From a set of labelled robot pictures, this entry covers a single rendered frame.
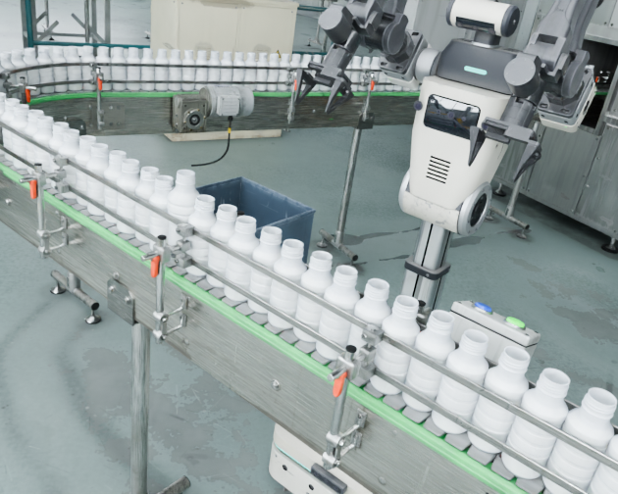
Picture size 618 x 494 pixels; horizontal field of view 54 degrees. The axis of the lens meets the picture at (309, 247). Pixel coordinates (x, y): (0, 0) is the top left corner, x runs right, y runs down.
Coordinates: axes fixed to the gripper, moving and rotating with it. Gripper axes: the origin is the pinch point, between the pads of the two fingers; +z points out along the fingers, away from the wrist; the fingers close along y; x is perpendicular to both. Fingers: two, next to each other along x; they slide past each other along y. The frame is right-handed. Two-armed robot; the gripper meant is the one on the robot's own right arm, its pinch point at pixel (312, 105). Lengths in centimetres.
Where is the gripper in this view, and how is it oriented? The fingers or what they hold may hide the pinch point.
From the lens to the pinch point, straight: 147.9
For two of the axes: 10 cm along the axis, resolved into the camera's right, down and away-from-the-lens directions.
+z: -4.7, 8.8, -0.4
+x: 4.7, 2.9, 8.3
